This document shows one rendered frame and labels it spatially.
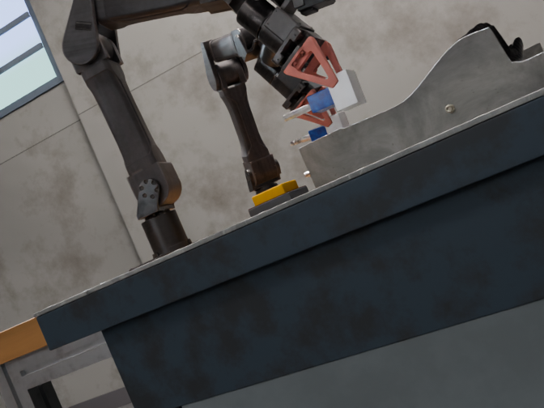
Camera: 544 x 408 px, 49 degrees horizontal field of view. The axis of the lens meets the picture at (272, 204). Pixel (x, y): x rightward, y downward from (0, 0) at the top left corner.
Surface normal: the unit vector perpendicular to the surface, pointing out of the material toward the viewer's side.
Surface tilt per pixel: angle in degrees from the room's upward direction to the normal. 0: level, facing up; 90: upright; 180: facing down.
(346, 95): 90
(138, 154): 77
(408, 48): 90
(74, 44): 90
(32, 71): 90
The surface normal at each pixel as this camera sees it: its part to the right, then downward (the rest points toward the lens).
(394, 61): -0.30, 0.11
